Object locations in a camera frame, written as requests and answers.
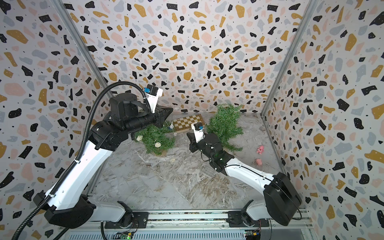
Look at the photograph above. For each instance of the wooden chessboard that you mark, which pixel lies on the wooden chessboard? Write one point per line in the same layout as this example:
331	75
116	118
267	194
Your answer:
184	124

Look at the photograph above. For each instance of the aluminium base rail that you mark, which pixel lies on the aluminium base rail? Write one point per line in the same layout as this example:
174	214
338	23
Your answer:
197	225

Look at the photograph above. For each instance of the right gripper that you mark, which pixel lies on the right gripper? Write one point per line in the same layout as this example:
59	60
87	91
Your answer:
195	145

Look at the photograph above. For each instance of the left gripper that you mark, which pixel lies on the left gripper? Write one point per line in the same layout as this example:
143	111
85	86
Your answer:
161	115

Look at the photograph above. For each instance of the left green christmas tree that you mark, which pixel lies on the left green christmas tree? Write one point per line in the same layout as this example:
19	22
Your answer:
157	141

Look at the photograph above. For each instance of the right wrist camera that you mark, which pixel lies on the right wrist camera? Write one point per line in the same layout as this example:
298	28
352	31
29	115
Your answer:
198	130

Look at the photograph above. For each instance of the silver star string light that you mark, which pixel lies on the silver star string light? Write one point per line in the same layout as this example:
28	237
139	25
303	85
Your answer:
191	131

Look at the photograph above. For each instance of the green christmas tree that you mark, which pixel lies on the green christmas tree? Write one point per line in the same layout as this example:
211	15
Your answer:
157	141
225	125

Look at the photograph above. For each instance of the pink toy lower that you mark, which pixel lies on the pink toy lower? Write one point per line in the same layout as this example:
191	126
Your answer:
259	162

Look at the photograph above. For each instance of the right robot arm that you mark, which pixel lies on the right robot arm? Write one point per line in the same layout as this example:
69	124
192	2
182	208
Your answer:
281	200

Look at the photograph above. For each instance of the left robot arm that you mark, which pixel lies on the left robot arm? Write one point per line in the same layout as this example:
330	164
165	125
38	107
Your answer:
70	208

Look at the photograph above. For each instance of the pink pig toy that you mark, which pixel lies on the pink pig toy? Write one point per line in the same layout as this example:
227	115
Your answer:
260	150

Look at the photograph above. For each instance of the right green christmas tree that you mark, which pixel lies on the right green christmas tree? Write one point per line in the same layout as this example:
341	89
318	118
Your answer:
225	125

